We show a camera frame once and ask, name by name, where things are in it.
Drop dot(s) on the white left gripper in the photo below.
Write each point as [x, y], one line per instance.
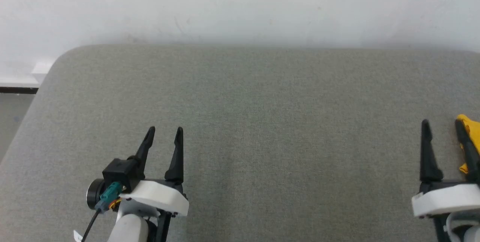
[161, 197]

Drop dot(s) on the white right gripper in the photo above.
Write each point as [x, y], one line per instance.
[450, 200]

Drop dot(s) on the yellow cartoon print shirt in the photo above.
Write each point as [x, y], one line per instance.
[473, 129]

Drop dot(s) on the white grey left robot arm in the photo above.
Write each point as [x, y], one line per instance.
[129, 229]

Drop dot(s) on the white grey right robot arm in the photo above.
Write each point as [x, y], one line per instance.
[468, 230]

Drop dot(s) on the black left wrist cylinder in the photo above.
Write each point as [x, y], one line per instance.
[93, 195]

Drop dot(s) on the grey fabric sofa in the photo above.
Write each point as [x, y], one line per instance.
[262, 122]

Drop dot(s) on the dark baseboard strip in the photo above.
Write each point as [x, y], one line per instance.
[18, 90]

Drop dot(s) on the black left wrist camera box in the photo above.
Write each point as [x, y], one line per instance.
[120, 172]

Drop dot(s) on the white wall ledge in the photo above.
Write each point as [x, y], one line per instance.
[22, 77]

